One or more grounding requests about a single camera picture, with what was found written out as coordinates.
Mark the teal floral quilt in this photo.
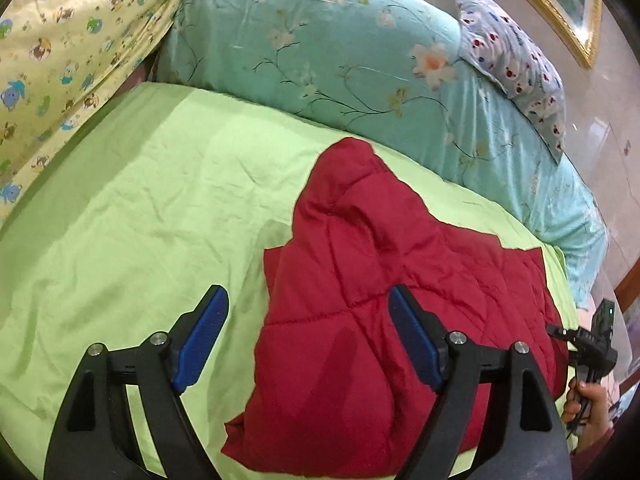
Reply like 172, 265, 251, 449
155, 0, 608, 311

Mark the light green bed sheet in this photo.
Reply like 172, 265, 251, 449
0, 82, 576, 480

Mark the person's right hand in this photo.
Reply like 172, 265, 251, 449
561, 380, 613, 456

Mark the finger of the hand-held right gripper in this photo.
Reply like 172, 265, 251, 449
546, 324, 576, 347

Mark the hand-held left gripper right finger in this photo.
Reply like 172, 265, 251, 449
389, 284, 573, 480

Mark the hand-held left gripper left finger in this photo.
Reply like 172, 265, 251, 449
44, 285, 230, 480

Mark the person's right forearm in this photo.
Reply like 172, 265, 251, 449
570, 425, 632, 480

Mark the red quilted jacket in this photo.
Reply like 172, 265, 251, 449
221, 137, 571, 478

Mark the yellow cartoon print quilt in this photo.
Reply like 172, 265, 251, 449
0, 0, 206, 223

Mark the white dotted print pillow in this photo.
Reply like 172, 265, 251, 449
450, 0, 568, 166

